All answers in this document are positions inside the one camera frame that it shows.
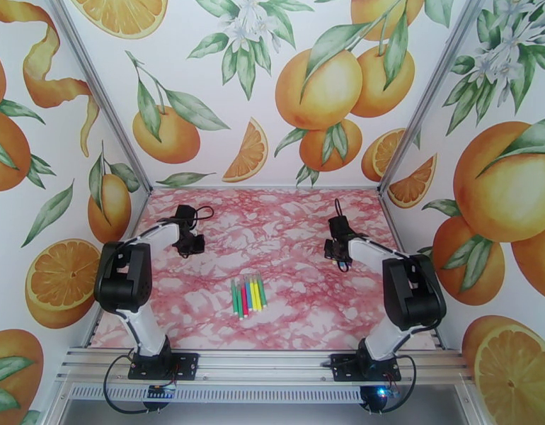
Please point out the green marker pen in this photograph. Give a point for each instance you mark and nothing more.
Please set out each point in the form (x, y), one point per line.
(234, 297)
(262, 293)
(242, 304)

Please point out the red marker pen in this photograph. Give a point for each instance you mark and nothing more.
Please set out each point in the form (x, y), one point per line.
(245, 300)

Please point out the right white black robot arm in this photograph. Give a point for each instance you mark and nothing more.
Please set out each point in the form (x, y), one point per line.
(378, 339)

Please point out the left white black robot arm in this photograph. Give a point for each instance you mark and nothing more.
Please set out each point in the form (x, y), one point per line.
(144, 331)

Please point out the small blue circuit board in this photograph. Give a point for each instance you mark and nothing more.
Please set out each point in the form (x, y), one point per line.
(159, 391)

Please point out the black round device with light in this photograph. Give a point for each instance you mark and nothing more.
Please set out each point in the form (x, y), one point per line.
(372, 401)

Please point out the slotted metal strip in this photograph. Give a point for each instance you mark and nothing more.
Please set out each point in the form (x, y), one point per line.
(255, 395)

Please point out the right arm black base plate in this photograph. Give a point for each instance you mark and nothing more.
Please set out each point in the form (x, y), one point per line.
(343, 366)

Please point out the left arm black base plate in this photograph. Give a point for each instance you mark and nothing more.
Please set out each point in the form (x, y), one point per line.
(186, 366)

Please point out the aluminium mounting rail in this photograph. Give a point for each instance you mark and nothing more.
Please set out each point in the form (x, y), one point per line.
(263, 366)

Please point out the aluminium frame post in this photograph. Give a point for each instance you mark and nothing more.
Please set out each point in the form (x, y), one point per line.
(425, 98)
(105, 98)

